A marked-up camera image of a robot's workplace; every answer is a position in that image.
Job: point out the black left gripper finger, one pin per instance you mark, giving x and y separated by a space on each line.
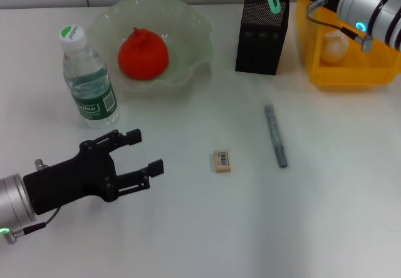
156 167
134 136

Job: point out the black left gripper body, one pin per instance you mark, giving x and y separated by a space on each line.
69 181

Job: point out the white paper ball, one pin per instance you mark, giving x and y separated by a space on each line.
335 48

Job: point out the clear bottle with green label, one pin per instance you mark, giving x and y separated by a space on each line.
91 87

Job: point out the red-orange fruit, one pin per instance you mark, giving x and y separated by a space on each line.
142 55

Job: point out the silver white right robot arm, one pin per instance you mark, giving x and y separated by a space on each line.
372 8

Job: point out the black mesh pen holder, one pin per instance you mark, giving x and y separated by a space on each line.
260 46

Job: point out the beige eraser with barcode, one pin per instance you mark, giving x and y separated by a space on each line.
223 161

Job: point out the pale green glass fruit plate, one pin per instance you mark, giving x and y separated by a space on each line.
188 40

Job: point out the grey marker pen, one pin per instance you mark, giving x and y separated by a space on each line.
275 134

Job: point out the yellow plastic bin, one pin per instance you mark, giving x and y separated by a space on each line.
351 74

